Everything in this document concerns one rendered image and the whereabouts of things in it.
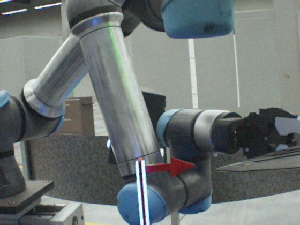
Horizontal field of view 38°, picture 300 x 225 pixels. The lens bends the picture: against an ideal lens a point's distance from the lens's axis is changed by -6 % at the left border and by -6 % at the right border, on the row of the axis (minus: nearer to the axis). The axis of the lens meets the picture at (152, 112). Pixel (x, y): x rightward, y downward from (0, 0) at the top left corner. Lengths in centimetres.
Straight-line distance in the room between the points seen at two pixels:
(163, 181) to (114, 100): 15
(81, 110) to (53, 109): 624
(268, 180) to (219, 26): 214
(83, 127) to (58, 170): 463
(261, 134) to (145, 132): 19
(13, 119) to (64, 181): 172
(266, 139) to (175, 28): 29
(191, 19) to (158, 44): 659
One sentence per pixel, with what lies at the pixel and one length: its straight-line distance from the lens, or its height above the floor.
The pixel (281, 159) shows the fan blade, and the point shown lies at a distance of 53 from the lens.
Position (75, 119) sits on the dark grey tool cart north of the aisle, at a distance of 734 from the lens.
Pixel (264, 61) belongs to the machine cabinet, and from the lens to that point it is 663.
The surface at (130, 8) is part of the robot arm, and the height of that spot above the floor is 137.
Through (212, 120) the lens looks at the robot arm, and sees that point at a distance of 76.
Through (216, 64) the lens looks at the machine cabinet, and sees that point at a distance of 677.
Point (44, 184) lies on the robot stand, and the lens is 112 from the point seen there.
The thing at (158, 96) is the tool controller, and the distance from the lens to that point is 110.
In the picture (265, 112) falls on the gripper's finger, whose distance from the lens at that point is 69.
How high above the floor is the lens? 130
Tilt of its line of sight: 6 degrees down
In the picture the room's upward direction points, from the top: 4 degrees counter-clockwise
